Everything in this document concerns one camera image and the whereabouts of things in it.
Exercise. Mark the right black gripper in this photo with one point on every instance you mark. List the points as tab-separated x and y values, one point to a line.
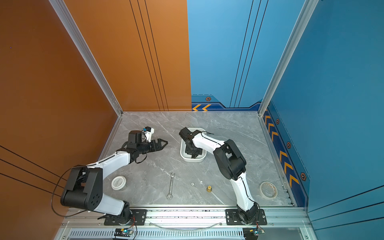
187	151

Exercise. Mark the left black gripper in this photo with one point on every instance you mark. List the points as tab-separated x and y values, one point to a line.
158	144

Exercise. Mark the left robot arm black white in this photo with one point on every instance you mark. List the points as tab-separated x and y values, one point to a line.
84	187

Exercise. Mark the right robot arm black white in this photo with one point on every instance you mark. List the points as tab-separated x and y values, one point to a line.
232	165

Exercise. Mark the white plastic bin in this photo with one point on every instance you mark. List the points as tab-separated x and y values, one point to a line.
188	158

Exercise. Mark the silver open-end wrench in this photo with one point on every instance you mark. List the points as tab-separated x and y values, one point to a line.
169	195

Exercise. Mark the white round lid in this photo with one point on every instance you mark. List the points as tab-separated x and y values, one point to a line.
118	183

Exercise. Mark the left green circuit board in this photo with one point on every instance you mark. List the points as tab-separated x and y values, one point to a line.
124	234

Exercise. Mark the green circuit board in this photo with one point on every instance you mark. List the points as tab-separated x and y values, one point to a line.
124	234
252	233

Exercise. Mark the tape roll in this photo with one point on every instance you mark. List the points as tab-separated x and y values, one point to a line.
268	190

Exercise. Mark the right green circuit board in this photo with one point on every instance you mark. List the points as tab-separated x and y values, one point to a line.
252	233

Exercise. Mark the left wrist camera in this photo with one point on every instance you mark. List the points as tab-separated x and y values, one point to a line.
147	133

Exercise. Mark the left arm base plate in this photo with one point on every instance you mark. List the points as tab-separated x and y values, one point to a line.
135	217

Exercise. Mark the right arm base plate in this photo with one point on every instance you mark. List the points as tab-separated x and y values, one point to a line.
237	217

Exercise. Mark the aluminium front frame rail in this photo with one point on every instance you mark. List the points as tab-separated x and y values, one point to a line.
179	222

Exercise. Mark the left aluminium corner post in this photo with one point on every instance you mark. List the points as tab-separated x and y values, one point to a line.
75	34

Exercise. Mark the aluminium corner post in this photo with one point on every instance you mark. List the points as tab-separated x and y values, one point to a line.
75	34
292	43

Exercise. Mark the right aluminium corner post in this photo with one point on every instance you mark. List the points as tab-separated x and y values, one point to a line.
292	43

